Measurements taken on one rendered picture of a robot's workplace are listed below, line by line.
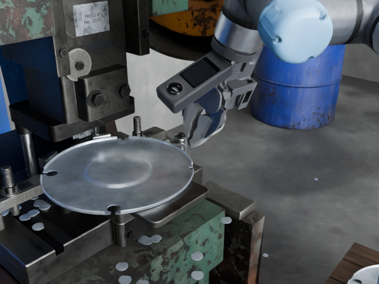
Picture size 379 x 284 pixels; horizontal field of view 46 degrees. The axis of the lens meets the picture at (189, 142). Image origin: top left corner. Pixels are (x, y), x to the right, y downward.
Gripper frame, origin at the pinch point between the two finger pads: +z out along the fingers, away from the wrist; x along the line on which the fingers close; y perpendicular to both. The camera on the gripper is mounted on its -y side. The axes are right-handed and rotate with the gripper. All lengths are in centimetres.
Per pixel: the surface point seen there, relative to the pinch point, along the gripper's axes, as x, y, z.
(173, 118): 113, 131, 125
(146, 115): 114, 107, 116
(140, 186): 1.3, -7.6, 9.5
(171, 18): 35.2, 23.9, -2.0
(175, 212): -8.1, -8.0, 6.2
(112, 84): 15.7, -6.6, -3.2
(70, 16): 22.5, -12.3, -13.4
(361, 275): -33, 48, 38
